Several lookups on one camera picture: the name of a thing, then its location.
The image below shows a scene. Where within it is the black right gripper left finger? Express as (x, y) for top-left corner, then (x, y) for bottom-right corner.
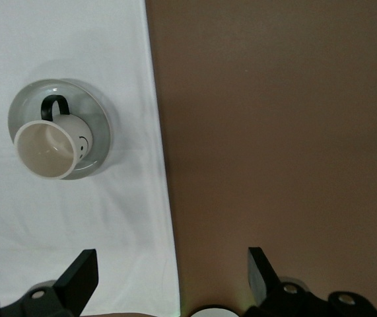
(0, 248), (100, 317)

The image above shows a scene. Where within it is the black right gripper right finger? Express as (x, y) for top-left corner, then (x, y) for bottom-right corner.
(247, 246), (377, 317)

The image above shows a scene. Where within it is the white mug black handle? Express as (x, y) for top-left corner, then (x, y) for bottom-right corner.
(13, 94), (94, 180)

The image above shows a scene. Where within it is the gray plate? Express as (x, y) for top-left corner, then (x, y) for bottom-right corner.
(7, 78), (114, 181)

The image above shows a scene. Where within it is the white table cloth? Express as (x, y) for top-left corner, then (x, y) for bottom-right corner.
(0, 0), (183, 317)

